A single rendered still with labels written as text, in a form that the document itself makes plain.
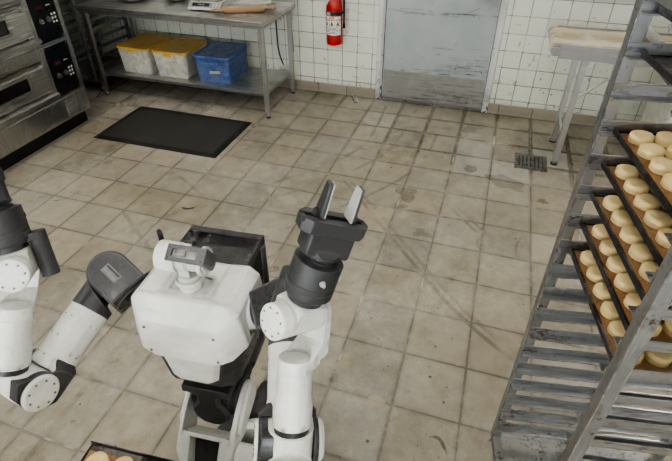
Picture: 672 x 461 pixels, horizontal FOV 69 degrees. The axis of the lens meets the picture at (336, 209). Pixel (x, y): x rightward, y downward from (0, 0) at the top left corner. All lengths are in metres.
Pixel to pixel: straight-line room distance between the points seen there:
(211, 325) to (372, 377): 1.47
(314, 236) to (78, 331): 0.65
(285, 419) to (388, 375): 1.58
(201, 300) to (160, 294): 0.10
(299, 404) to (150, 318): 0.41
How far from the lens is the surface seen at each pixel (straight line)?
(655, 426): 1.42
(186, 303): 1.13
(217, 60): 4.89
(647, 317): 1.07
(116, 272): 1.25
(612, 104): 1.31
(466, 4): 4.76
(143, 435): 2.46
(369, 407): 2.39
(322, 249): 0.81
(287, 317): 0.85
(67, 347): 1.26
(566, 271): 1.58
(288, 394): 0.93
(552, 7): 4.73
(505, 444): 2.23
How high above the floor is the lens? 2.02
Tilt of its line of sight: 36 degrees down
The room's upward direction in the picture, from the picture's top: straight up
